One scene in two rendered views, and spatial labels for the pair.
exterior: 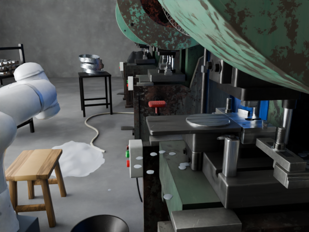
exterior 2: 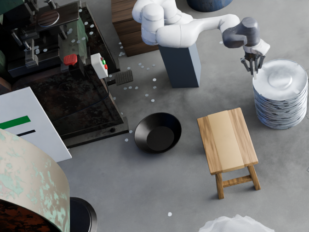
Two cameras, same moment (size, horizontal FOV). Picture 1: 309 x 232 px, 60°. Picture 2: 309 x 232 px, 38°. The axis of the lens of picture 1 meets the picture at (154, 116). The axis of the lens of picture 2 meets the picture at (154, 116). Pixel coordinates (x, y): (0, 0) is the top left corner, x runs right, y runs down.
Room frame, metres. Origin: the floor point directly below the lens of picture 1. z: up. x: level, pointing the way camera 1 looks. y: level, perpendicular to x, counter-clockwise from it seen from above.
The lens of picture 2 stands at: (2.63, 0.76, 2.31)
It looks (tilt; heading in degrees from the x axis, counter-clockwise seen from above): 53 degrees down; 197
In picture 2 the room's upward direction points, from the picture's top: 24 degrees counter-clockwise
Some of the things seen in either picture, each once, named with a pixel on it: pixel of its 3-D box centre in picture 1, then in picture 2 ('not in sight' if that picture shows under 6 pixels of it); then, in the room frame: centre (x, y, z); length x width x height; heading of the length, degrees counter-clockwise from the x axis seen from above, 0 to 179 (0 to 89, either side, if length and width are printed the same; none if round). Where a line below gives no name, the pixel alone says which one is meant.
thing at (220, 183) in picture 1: (246, 152); (36, 38); (0.75, -0.28, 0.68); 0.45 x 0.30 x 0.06; 7
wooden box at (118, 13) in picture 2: not in sight; (145, 15); (0.18, 0.25, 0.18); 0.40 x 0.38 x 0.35; 93
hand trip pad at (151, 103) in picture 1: (157, 111); (72, 63); (1.05, -0.01, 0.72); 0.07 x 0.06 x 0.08; 97
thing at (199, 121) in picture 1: (190, 142); (61, 24); (0.73, -0.11, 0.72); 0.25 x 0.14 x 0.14; 97
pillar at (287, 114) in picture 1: (287, 118); not in sight; (0.68, -0.35, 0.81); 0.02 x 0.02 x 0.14
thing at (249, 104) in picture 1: (248, 99); not in sight; (0.75, -0.27, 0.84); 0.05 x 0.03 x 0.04; 7
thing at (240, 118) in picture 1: (247, 126); (30, 28); (0.75, -0.27, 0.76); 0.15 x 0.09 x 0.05; 7
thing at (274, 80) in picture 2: not in sight; (279, 79); (1.06, 1.03, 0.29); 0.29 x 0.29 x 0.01
